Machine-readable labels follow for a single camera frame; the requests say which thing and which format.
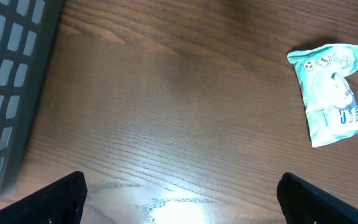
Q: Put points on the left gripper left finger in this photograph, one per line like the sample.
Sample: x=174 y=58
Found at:
x=61 y=202

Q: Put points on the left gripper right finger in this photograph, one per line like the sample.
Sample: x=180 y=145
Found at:
x=303 y=203

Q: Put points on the teal snack packet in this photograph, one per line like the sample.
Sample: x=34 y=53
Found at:
x=330 y=105

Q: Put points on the grey plastic shopping basket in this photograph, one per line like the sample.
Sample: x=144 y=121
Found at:
x=27 y=33

